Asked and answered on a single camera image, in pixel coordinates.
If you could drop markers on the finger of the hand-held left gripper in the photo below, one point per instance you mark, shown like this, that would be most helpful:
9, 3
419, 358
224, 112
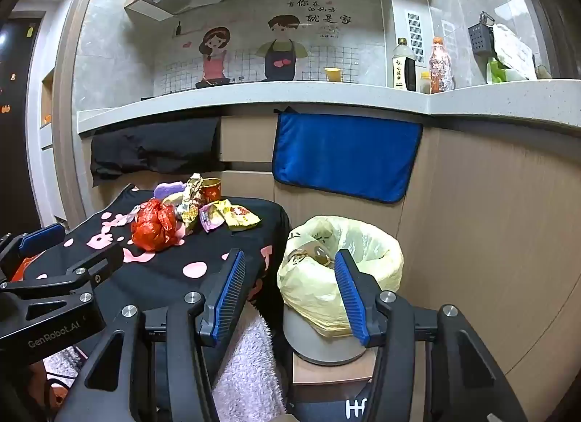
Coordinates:
43, 236
97, 263

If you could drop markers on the black bag white print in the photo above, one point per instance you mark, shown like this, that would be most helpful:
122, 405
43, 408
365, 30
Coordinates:
327, 408

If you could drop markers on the green plastic container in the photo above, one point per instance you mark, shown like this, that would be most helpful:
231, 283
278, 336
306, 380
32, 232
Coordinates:
495, 72

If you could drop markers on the gold foil wrapper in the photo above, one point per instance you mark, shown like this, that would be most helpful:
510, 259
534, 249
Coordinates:
313, 254

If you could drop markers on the black cloth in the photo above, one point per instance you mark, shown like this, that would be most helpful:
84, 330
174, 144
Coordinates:
150, 150

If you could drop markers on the brown cardboard box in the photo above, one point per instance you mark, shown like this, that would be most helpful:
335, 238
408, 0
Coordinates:
317, 374

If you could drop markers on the yellow plastic bin bag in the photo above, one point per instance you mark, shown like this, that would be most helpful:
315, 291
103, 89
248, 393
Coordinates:
308, 295

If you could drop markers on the white vented column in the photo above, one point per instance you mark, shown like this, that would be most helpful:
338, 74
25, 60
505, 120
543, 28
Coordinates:
411, 4

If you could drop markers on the black utensil holder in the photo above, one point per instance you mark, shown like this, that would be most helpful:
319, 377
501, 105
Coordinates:
481, 38

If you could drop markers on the pink purple sponge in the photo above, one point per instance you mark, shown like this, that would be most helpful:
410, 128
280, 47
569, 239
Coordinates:
168, 189

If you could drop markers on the dark sauce bottle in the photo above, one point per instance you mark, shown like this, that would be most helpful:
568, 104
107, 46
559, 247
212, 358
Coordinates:
404, 70

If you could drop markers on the red paper cup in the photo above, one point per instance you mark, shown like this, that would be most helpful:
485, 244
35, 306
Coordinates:
212, 193

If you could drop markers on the yellow cup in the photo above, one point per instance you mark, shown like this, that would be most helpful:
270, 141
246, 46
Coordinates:
332, 75

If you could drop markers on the black pink-print covered table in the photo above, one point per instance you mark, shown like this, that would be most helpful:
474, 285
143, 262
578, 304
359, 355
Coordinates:
181, 258

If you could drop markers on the blue towel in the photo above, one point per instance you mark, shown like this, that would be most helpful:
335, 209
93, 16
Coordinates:
345, 154

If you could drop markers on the white stone kitchen counter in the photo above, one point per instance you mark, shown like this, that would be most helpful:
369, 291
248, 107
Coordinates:
317, 95

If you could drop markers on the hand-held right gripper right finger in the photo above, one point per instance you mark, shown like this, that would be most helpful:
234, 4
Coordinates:
352, 299

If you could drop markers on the grey trash bin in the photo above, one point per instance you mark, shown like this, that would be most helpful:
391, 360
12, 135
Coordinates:
313, 345

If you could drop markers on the red plastic bag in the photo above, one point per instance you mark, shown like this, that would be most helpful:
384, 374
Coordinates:
154, 227

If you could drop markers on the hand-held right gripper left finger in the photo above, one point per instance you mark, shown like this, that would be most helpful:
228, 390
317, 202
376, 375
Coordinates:
229, 295

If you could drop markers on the purple white snack packet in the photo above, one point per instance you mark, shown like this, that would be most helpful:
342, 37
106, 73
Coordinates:
209, 218

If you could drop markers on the small yellow-capped jar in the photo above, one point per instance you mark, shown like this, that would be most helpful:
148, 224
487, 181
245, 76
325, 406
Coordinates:
425, 84

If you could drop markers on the yellow snack packet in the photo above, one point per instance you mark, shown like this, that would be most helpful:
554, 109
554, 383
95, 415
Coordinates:
240, 217

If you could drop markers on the orange-capped plastic bottle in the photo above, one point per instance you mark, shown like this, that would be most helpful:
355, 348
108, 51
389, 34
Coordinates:
441, 68

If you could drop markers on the cartoon wall poster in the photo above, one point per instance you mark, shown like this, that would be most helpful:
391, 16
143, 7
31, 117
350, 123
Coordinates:
245, 59

